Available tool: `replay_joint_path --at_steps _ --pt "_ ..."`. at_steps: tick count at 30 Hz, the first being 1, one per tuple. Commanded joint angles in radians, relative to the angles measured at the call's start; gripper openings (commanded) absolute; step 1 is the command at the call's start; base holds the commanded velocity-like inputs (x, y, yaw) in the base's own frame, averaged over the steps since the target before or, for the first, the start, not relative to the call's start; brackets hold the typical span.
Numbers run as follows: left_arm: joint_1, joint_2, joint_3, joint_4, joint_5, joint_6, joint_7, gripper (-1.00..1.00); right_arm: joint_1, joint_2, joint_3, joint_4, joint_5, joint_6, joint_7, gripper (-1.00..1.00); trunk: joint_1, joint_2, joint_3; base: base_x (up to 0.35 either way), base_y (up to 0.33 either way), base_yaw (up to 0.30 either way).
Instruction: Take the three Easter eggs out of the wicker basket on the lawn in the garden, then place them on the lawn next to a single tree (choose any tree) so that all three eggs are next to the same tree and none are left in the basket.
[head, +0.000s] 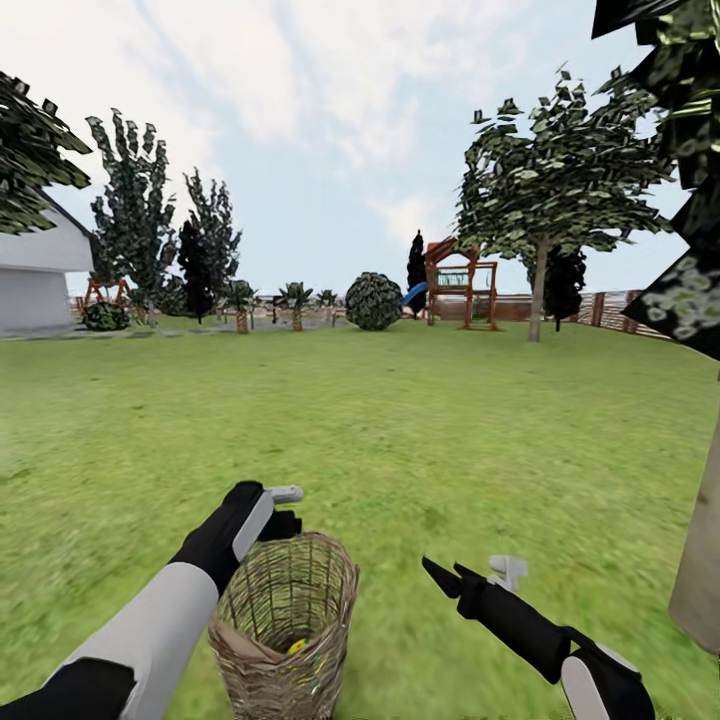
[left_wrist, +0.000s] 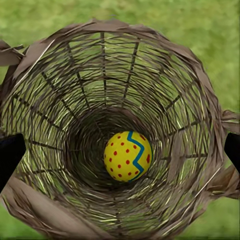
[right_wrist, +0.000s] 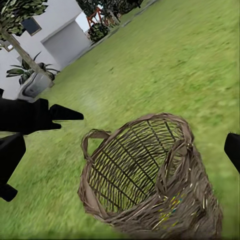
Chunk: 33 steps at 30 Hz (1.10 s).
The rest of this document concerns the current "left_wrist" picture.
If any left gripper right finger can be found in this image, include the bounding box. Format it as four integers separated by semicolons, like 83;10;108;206
224;132;240;173

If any wicker basket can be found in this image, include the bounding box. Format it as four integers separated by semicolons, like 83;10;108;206
0;18;240;240

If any easter egg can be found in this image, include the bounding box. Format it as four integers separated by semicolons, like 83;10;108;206
102;125;155;183

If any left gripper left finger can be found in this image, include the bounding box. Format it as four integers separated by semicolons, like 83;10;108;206
0;132;26;193

